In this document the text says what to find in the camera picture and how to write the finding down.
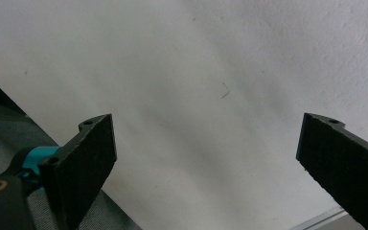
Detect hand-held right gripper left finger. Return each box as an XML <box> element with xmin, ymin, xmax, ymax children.
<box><xmin>37</xmin><ymin>113</ymin><xmax>118</xmax><ymax>230</ymax></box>

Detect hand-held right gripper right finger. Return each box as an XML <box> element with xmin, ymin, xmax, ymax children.
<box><xmin>295</xmin><ymin>112</ymin><xmax>368</xmax><ymax>230</ymax></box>

